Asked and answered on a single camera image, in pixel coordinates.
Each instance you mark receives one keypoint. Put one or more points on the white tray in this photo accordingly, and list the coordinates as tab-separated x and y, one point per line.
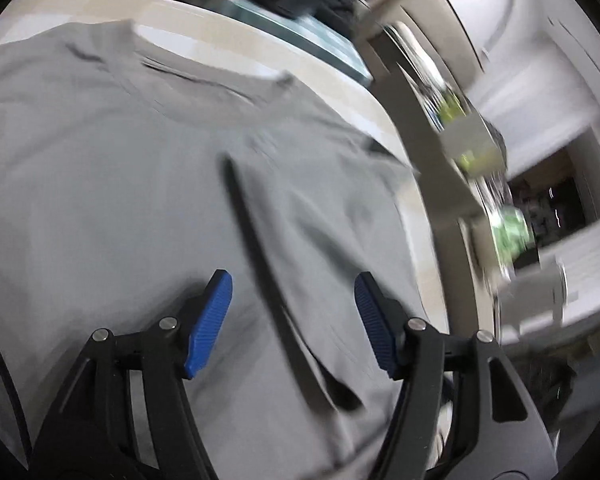
530	300

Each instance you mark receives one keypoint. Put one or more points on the grey t-shirt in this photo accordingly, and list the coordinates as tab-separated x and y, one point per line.
105	185

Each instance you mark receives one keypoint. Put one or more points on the green floral tissue packet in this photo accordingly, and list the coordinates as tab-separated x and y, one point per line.
512	232

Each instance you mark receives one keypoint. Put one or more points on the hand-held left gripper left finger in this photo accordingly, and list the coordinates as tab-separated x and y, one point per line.
210	325

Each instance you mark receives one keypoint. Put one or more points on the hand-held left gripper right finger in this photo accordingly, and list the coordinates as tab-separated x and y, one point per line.
375	325

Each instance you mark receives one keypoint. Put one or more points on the white box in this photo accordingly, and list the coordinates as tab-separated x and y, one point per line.
472	142

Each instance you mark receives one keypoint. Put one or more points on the teal checked cloth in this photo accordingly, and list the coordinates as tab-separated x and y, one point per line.
330	45

